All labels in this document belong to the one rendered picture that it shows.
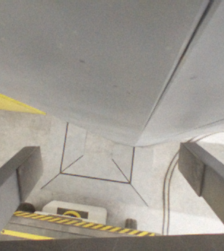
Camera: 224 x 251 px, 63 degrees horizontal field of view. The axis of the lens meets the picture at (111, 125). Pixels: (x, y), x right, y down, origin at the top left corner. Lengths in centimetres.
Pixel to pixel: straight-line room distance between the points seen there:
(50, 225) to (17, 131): 57
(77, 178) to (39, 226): 32
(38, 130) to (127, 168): 49
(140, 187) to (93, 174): 22
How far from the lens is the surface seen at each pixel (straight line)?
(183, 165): 17
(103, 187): 90
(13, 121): 110
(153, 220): 95
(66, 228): 65
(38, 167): 17
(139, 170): 88
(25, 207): 94
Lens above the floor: 89
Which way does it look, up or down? 80 degrees down
